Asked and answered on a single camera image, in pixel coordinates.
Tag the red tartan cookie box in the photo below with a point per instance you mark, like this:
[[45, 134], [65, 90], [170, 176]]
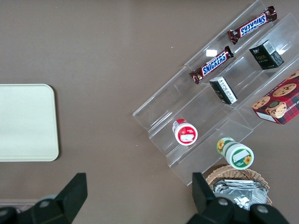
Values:
[[282, 102]]

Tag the green lid yogurt cup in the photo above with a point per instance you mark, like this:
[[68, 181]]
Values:
[[238, 155]]

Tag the aluminium foil container stack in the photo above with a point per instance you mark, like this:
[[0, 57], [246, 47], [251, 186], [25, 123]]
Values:
[[243, 193]]

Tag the small black box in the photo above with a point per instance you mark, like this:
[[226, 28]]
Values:
[[266, 56], [224, 91]]

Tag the cream rectangular tray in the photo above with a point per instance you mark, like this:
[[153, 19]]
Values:
[[25, 123]]

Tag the clear acrylic step display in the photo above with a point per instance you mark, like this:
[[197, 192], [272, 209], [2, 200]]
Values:
[[210, 116]]

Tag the Snickers chocolate bar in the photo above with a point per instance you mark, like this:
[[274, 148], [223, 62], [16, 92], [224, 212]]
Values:
[[212, 65], [253, 25]]

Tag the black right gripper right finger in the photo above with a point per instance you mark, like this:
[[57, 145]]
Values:
[[210, 210]]

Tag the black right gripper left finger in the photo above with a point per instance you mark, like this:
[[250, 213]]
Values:
[[60, 205]]

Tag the red lid yogurt cup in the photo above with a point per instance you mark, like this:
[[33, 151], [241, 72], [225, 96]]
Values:
[[185, 134]]

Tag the light tan wicker basket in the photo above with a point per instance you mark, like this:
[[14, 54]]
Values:
[[233, 173]]

